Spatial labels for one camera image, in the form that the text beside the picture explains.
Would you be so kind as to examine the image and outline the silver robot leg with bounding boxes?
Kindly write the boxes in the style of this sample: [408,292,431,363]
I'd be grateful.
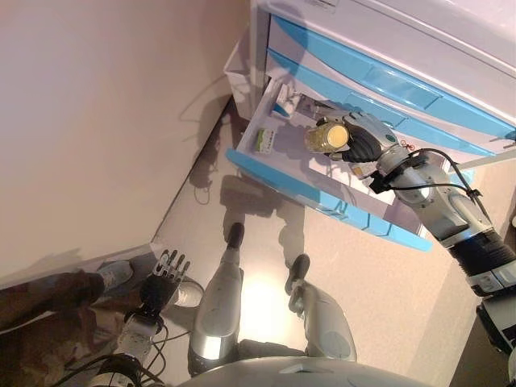
[284,253,358,362]
[187,221,247,376]

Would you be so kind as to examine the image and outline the clear bottle yellow capsules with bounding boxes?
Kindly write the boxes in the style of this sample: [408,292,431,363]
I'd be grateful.
[304,123,350,153]

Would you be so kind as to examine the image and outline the blue white medicine box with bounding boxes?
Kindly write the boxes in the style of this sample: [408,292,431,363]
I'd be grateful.
[273,82,299,118]

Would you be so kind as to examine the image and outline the white drawer blue handle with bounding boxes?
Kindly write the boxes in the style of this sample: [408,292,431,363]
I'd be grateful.
[224,74,475,255]
[264,48,516,158]
[265,14,516,142]

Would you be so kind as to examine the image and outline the right silver robot leg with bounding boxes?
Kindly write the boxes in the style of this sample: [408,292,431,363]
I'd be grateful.
[284,253,358,362]

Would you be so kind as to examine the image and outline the white drawer with key lock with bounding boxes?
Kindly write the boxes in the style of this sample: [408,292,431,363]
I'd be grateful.
[261,0,516,77]

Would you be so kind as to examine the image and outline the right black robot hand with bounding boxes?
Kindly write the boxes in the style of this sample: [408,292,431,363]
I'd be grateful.
[314,111,398,166]

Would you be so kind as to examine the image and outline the white medicine box green swoosh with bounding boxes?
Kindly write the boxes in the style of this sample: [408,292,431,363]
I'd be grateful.
[298,94,335,116]

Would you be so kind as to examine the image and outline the left silver robot leg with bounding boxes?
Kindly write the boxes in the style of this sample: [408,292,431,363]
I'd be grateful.
[187,221,247,376]

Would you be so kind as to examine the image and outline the white cart side bin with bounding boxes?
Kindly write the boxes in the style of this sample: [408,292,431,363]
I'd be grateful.
[223,38,267,118]

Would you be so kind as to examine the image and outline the blue grey sneaker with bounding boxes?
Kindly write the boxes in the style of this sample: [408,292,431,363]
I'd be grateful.
[96,260,136,289]

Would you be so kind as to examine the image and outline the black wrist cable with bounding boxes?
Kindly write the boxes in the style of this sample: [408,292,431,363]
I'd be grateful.
[48,318,194,387]
[382,148,495,231]

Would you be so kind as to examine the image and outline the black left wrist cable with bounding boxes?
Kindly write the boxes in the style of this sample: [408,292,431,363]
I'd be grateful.
[48,318,194,387]

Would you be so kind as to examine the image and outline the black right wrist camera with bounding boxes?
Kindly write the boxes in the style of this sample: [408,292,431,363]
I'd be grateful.
[368,175,394,194]

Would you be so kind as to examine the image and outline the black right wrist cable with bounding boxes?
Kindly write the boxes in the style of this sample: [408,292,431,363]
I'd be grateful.
[382,148,495,231]

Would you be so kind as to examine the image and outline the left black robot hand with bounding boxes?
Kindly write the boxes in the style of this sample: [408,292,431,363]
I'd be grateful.
[139,248,193,311]

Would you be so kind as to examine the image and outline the white grey sneaker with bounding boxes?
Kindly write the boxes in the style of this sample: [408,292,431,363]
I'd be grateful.
[173,276,205,308]

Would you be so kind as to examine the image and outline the thin white cable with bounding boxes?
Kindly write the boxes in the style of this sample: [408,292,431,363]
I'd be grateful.
[179,74,235,142]

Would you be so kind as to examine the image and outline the white medical trolley cart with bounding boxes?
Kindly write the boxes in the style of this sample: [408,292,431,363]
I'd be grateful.
[223,0,516,253]

